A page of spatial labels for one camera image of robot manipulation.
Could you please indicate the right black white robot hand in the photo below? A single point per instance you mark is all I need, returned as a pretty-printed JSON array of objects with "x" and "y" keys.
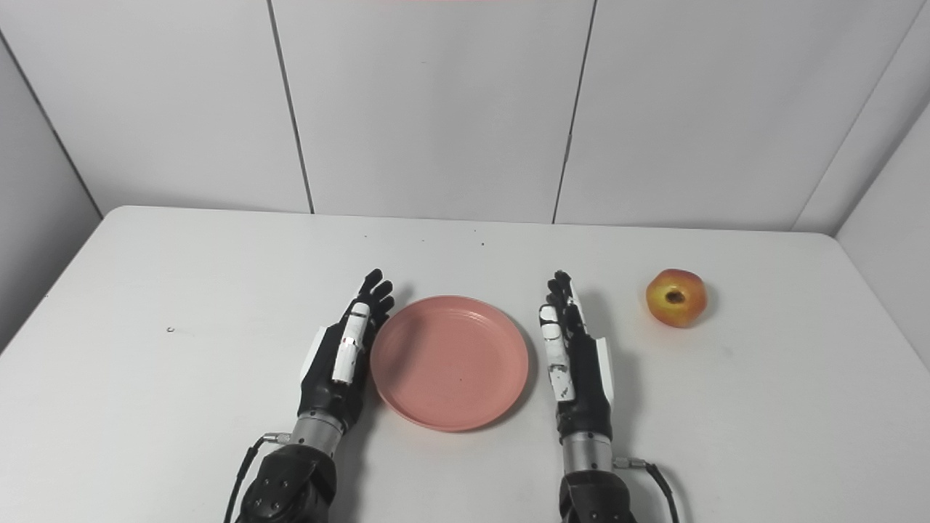
[{"x": 588, "y": 392}]

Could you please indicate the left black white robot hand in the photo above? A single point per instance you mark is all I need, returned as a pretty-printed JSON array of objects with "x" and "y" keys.
[{"x": 320, "y": 388}]

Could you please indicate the red yellow apple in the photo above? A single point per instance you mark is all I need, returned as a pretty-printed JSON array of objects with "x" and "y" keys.
[{"x": 665, "y": 312}]

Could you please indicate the pink round plate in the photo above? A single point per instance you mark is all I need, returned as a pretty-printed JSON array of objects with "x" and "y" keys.
[{"x": 450, "y": 363}]

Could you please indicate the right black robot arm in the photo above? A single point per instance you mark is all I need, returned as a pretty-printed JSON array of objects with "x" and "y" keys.
[{"x": 596, "y": 497}]

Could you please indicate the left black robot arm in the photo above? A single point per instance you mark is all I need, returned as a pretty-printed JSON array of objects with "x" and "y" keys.
[{"x": 287, "y": 487}]

